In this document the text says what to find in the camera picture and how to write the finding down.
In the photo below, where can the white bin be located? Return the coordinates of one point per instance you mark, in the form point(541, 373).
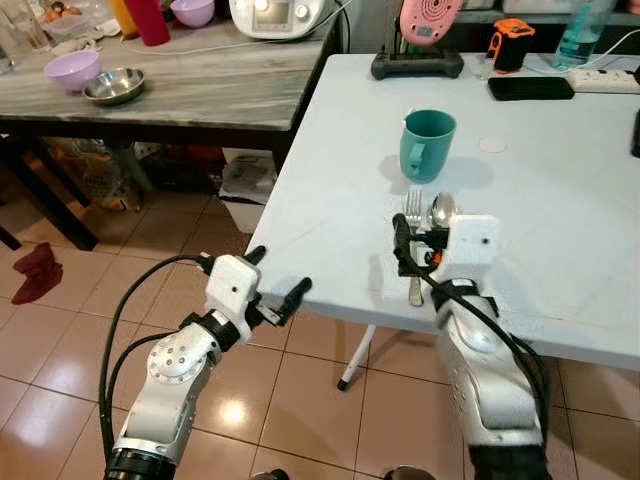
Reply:
point(245, 185)

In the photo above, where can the clear egg container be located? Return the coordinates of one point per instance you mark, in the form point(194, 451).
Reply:
point(65, 15)

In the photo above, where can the patterned plastic bag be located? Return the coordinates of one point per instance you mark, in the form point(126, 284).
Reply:
point(95, 170)

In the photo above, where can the white folding table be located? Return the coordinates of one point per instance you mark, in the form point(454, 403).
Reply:
point(560, 200)

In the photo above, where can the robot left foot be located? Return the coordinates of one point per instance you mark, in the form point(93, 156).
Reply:
point(272, 475)

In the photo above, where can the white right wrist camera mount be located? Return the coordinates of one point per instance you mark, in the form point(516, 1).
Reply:
point(472, 245)

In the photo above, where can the red cloth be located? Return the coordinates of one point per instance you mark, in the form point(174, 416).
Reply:
point(35, 272)

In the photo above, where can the black game controller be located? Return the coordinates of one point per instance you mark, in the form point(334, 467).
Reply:
point(417, 66)

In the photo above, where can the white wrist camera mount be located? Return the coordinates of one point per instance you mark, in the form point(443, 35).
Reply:
point(230, 285)
point(472, 245)

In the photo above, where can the round white coaster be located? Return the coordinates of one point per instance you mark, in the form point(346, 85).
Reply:
point(493, 146)

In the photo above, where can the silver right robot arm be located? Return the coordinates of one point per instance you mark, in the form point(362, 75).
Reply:
point(490, 370)

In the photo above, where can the white power strip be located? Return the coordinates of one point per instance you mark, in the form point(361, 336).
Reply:
point(605, 80)

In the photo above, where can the pink round gadget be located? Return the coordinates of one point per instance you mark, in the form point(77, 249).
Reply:
point(430, 20)

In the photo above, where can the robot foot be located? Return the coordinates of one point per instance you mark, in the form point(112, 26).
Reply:
point(410, 473)
point(272, 475)

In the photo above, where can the orange bottle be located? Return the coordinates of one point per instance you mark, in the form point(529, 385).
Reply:
point(121, 15)

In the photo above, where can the steel bowl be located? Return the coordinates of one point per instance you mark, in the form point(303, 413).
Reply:
point(114, 86)

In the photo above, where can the red cup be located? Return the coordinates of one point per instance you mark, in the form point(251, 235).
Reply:
point(150, 20)

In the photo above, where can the steel fork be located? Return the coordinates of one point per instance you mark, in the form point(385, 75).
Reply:
point(415, 204)

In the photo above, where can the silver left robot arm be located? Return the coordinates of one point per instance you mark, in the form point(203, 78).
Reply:
point(170, 375)

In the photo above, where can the clear teal bottle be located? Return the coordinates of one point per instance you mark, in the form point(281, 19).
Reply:
point(585, 35)

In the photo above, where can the steel spoon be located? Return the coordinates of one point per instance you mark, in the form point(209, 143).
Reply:
point(443, 208)

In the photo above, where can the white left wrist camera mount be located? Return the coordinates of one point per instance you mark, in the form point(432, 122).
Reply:
point(230, 285)

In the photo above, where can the dark table with marble top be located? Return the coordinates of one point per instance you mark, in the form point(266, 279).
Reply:
point(150, 125)

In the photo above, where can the orange and black device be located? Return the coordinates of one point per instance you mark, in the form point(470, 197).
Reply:
point(510, 45)

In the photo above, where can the white kitchen appliance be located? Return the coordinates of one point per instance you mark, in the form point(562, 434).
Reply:
point(275, 18)

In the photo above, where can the large purple bowl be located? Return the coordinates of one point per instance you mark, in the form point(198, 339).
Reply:
point(72, 70)

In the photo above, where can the teal plastic mug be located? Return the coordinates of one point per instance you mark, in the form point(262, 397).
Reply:
point(428, 145)

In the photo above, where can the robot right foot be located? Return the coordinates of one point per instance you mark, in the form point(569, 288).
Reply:
point(410, 473)

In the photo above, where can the small purple bowl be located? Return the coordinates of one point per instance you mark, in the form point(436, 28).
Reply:
point(192, 11)

